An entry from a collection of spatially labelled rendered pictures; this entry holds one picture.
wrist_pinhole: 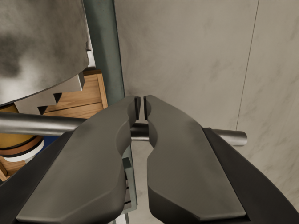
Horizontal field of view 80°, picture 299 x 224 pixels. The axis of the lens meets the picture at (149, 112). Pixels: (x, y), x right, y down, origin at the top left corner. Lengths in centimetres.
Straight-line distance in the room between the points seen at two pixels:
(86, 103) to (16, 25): 41
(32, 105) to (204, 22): 154
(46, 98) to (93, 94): 26
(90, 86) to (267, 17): 188
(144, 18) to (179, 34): 32
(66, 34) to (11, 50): 6
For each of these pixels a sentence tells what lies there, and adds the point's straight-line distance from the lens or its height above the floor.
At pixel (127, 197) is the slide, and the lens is 79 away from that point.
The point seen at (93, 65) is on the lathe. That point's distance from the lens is 56.
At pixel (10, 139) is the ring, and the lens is 37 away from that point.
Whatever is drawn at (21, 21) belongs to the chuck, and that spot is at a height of 120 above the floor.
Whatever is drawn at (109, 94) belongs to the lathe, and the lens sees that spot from 96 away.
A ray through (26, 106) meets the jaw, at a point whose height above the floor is 111.
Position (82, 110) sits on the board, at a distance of 60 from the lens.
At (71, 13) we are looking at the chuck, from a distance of 26.
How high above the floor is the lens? 141
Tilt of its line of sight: 54 degrees down
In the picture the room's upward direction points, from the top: 146 degrees clockwise
